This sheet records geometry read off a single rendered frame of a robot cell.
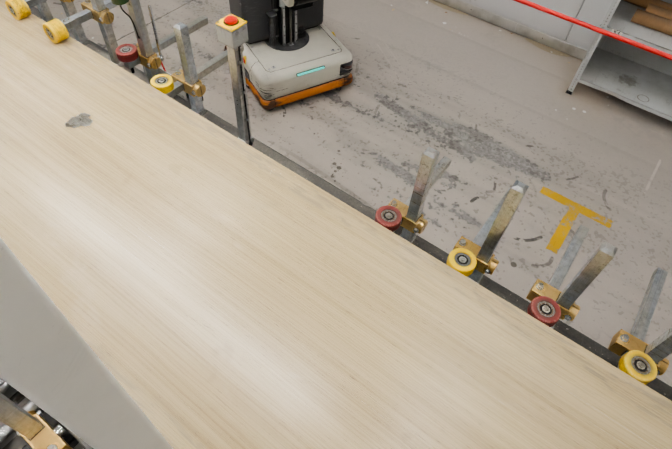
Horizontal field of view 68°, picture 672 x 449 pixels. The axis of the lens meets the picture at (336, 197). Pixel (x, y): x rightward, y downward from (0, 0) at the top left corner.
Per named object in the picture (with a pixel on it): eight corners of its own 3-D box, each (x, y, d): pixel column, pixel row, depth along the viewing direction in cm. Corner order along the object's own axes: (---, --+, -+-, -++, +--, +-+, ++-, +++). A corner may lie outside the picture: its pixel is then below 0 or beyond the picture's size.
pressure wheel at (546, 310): (546, 343, 140) (562, 325, 131) (516, 335, 141) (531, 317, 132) (546, 317, 145) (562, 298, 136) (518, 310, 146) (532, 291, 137)
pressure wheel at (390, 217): (398, 246, 158) (404, 224, 149) (373, 247, 157) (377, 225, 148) (394, 225, 163) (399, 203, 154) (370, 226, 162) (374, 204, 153)
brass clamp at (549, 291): (532, 285, 152) (538, 276, 148) (575, 310, 147) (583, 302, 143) (524, 299, 149) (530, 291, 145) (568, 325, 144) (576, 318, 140)
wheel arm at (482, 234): (504, 194, 175) (508, 187, 171) (513, 199, 173) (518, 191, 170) (445, 281, 151) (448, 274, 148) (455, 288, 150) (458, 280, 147)
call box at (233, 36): (233, 34, 166) (230, 12, 160) (249, 42, 163) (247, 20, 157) (218, 43, 162) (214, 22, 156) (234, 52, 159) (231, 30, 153)
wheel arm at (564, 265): (575, 230, 166) (580, 223, 162) (585, 236, 164) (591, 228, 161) (522, 329, 142) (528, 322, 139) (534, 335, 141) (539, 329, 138)
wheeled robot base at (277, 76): (223, 54, 341) (218, 21, 322) (306, 32, 363) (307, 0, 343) (264, 115, 305) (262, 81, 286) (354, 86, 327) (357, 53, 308)
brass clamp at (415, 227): (392, 205, 170) (394, 196, 166) (427, 226, 165) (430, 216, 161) (382, 217, 167) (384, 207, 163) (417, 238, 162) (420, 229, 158)
